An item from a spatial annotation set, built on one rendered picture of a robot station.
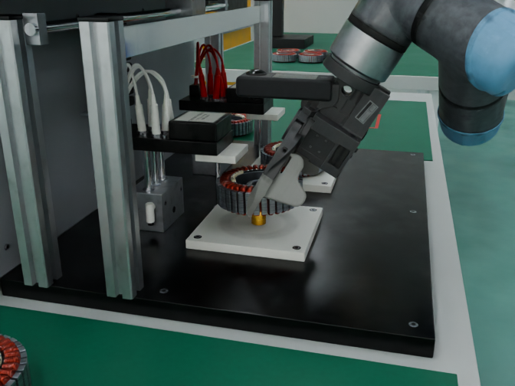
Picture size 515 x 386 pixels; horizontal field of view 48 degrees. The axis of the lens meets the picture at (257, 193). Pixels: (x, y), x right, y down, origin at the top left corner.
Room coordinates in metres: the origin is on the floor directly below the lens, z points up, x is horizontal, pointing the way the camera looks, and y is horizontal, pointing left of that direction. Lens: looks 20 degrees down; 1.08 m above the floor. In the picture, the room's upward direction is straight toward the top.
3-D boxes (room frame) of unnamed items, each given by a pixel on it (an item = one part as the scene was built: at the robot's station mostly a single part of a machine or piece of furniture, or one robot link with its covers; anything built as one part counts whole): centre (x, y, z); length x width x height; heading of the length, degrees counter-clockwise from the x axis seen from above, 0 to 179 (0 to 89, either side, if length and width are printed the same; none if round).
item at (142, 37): (0.84, 0.07, 1.03); 0.62 x 0.01 x 0.03; 166
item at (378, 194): (0.82, -0.02, 0.76); 0.64 x 0.47 x 0.02; 166
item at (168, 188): (0.73, 0.14, 0.80); 0.07 x 0.05 x 0.06; 166
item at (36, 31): (0.86, 0.14, 1.04); 0.62 x 0.02 x 0.03; 166
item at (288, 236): (0.70, 0.00, 0.78); 0.15 x 0.15 x 0.01; 76
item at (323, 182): (0.93, -0.06, 0.78); 0.15 x 0.15 x 0.01; 76
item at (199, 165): (0.97, 0.08, 0.80); 0.07 x 0.05 x 0.06; 166
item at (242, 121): (1.31, 0.07, 0.77); 0.11 x 0.11 x 0.04
